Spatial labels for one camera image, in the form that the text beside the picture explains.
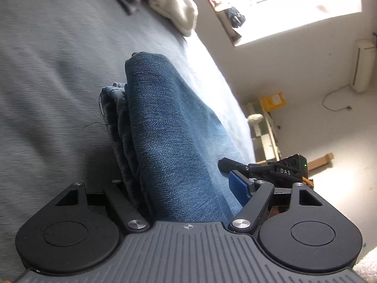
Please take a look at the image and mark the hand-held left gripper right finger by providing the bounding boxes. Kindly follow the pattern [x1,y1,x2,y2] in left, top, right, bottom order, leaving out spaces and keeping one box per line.
[229,170,326,233]

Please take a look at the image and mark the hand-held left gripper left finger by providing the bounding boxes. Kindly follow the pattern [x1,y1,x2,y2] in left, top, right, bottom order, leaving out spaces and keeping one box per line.
[54,179,150,233]

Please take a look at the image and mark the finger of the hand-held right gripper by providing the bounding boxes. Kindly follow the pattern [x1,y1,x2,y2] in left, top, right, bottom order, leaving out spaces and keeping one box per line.
[218,157,275,179]

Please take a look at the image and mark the blue denim jeans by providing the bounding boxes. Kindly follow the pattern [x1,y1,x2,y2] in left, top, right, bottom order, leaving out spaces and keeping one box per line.
[98,51,257,223]

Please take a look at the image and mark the white shelf rack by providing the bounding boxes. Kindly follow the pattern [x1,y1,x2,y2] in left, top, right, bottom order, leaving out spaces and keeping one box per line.
[246,102,283,164]

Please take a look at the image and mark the wooden stick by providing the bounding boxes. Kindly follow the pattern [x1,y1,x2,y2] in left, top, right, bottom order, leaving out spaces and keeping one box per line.
[306,152,335,171]

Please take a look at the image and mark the yellow box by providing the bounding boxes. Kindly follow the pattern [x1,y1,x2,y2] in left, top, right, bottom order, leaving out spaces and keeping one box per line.
[259,93,287,112]

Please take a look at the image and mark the white air conditioner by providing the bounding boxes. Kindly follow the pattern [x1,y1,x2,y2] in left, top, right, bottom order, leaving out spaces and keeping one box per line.
[350,38,377,93]

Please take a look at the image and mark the white textured cloth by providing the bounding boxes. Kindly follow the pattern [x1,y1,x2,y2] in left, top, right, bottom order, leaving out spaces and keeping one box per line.
[352,249,377,283]

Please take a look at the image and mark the grey bed blanket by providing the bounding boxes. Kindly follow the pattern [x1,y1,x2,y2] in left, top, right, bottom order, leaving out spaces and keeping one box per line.
[0,0,257,242]

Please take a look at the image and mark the dark crumpled cloth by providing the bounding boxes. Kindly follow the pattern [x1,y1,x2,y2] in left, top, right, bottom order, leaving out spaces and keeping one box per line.
[228,6,246,28]

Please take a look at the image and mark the window with metal grille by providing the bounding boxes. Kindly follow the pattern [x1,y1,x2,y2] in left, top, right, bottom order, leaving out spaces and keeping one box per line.
[193,0,363,46]

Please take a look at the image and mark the white knitted garment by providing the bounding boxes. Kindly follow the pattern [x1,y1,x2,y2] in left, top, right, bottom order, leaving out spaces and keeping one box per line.
[147,0,198,37]

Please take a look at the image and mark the thin wall cable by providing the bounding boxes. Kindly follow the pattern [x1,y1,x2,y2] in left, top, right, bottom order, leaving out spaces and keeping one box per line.
[322,84,353,112]

